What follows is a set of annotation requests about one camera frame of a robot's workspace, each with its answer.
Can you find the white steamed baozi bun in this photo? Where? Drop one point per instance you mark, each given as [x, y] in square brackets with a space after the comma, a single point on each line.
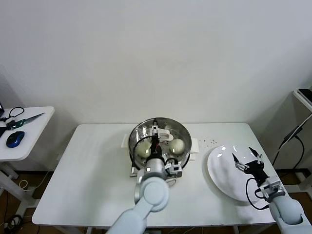
[177, 146]
[143, 149]

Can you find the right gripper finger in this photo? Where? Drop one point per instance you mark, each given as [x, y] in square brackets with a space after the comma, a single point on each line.
[256, 156]
[238, 163]

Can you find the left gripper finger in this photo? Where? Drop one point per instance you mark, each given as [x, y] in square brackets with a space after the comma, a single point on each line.
[154, 129]
[158, 130]

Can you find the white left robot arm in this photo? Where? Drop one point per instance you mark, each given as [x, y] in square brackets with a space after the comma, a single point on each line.
[151, 195]

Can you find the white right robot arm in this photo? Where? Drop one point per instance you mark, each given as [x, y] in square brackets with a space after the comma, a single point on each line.
[285, 209]

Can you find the perforated stainless steamer basket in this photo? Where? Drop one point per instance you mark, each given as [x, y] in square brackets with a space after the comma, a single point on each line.
[186, 159]

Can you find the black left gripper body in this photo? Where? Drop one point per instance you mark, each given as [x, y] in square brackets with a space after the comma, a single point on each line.
[156, 148]

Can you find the small white side table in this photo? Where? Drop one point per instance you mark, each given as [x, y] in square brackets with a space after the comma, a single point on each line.
[36, 131]

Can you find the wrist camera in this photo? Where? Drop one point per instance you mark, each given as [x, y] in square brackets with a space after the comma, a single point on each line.
[175, 170]
[274, 185]

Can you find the large white plate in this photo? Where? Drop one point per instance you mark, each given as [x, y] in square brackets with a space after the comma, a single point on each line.
[219, 170]

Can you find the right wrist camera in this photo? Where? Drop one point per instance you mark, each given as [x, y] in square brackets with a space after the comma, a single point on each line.
[274, 185]

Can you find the blue computer mouse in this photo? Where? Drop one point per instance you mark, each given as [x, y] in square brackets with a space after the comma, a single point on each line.
[15, 139]

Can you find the white electric cooker pot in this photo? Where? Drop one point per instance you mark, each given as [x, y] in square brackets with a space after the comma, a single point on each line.
[195, 146]

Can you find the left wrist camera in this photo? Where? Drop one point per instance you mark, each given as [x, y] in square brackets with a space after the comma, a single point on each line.
[175, 170]

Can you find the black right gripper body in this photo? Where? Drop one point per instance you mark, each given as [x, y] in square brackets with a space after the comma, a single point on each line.
[256, 170]

